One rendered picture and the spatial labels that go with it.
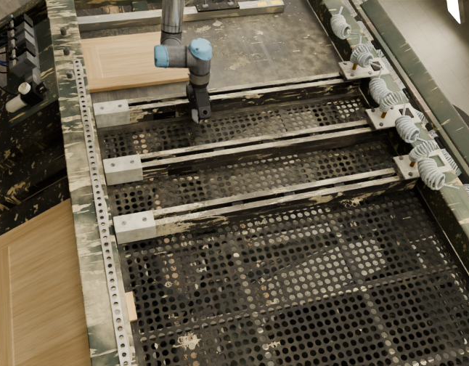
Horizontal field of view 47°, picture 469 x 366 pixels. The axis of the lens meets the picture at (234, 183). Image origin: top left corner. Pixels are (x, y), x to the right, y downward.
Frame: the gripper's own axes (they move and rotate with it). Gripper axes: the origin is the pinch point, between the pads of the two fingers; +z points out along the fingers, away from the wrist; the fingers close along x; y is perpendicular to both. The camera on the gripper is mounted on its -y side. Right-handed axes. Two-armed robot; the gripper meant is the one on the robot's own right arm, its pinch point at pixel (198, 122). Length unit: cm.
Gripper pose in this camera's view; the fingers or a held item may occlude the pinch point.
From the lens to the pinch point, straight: 208.3
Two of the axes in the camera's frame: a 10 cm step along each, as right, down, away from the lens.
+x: -9.6, 1.6, -2.3
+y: -2.7, -7.8, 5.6
